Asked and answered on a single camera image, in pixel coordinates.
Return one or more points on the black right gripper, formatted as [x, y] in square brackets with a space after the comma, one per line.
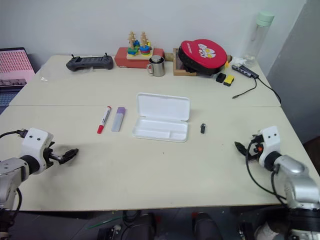
[255, 147]

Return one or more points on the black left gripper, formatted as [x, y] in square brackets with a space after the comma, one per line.
[48, 153]

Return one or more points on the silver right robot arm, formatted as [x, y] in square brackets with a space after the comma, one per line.
[297, 180]

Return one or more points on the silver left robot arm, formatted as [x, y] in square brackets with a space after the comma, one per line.
[15, 172]

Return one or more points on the open white pencil case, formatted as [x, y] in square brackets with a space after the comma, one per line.
[162, 117]

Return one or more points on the red round pouch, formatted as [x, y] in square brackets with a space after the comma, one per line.
[202, 53]

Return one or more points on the small black eraser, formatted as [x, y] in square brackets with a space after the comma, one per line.
[203, 128]

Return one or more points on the red and white marker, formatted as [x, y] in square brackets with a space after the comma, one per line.
[104, 120]

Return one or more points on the grey highlighter with purple cap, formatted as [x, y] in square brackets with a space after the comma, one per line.
[118, 120]

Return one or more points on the small yellow and black block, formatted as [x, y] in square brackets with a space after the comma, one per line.
[228, 80]

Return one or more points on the grey USB hub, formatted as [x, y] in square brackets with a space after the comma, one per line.
[243, 70]

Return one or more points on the green stick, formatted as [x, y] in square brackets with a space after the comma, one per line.
[102, 223]

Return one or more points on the clear plastic wrapper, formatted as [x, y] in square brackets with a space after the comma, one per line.
[44, 78]

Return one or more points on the small yellow piece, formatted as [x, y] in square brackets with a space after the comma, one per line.
[226, 64]

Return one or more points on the dark rounded shape under table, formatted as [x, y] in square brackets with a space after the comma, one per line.
[206, 226]
[135, 227]

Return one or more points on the white shoe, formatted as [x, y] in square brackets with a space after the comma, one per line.
[266, 231]

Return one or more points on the dark grey remote controller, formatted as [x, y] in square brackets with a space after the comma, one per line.
[90, 63]

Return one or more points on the wooden box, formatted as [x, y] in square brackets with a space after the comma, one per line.
[180, 70]

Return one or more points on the laptop with pink screen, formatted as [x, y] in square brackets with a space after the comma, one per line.
[13, 67]

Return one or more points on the red cardboard box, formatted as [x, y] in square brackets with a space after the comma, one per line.
[121, 58]

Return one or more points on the clear bottle with green lid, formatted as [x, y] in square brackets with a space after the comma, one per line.
[257, 37]

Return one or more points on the stainless steel mug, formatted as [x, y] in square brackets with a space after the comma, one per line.
[158, 67]

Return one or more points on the brown cork cylinder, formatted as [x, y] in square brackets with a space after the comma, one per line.
[169, 57]

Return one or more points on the wooden colourful stacking toy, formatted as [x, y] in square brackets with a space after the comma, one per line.
[139, 48]

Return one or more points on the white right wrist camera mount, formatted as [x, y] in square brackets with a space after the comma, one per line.
[270, 142]

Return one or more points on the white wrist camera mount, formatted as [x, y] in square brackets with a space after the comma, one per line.
[270, 142]
[35, 143]

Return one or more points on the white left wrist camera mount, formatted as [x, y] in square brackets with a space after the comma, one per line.
[35, 143]

